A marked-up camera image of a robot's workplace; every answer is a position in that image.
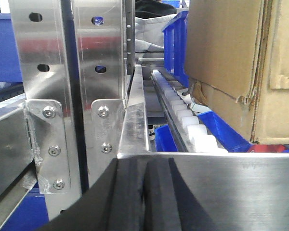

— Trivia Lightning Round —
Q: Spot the stainless steel shelf frame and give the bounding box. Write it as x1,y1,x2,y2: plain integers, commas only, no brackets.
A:
0,0,289,231

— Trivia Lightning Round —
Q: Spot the blue bin far left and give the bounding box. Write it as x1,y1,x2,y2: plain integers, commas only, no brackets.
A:
0,13,22,83

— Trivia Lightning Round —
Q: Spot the person in white jacket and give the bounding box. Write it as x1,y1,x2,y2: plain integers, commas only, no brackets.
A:
135,0,177,53

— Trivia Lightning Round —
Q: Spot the brown cardboard carton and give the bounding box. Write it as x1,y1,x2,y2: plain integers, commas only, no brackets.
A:
184,0,289,144

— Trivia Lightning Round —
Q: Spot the blue plastic bin upper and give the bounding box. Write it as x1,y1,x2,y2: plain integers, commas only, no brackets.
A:
162,11,189,88

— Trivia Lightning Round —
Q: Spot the blue plastic bin lower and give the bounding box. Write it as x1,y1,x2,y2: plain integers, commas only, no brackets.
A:
154,112,289,154

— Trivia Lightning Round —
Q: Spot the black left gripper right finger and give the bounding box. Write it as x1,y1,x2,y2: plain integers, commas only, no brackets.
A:
143,157,222,231

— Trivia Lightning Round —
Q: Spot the white roller track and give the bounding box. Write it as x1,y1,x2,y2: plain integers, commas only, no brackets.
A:
152,70,227,154

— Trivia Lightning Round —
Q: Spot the blue plastic bin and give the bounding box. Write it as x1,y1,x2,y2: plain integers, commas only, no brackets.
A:
154,112,289,154
162,11,189,88

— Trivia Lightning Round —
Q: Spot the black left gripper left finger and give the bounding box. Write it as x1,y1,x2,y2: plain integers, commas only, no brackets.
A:
39,158,144,231

